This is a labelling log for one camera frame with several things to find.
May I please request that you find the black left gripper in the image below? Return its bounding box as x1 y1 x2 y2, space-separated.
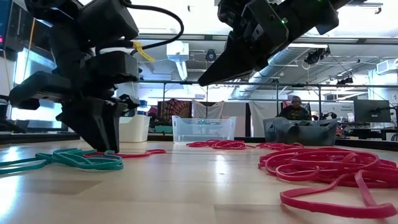
9 71 141 153

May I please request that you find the teal rubber bands tangle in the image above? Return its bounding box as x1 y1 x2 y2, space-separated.
0 148 124 175

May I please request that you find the person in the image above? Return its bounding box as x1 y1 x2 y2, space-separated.
275 95 312 121

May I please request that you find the red rubber band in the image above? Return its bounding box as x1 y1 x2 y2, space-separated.
279 167 398 220
83 149 167 159

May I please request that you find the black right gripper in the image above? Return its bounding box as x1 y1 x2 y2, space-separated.
198 0 290 87

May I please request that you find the white ceiling air unit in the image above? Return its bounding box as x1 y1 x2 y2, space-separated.
166 40 190 81

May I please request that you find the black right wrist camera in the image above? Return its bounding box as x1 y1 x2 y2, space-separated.
216 0 249 32

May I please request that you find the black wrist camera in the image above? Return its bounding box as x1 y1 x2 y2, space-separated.
83 50 141 85
216 0 249 32

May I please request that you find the black background monitor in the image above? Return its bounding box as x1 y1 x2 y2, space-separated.
353 99 392 124

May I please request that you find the dark patterned tapestry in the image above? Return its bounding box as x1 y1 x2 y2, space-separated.
157 98 192 127

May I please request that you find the black metal pipe rack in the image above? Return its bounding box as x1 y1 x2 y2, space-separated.
136 79 398 138

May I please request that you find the black rubber bands heap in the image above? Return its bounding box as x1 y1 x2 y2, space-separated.
297 119 337 126

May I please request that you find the grey plastic basket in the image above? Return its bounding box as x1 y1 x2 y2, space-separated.
263 117 339 146

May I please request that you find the large desk monitor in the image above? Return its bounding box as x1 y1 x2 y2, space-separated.
0 0 15 52

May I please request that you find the clear plastic basket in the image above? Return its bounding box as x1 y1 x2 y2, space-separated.
171 115 237 143

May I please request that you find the white hanging sheet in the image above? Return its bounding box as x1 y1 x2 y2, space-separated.
192 100 224 119

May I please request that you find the white plastic basket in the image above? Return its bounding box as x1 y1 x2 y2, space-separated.
119 114 150 143

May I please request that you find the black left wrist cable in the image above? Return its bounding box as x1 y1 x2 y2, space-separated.
119 0 185 58

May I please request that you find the yellow cable tie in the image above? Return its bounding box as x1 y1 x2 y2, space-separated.
132 40 155 63

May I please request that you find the white wall air unit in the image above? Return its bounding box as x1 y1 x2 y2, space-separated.
376 58 398 75

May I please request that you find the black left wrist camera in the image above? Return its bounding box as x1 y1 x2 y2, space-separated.
83 50 141 85

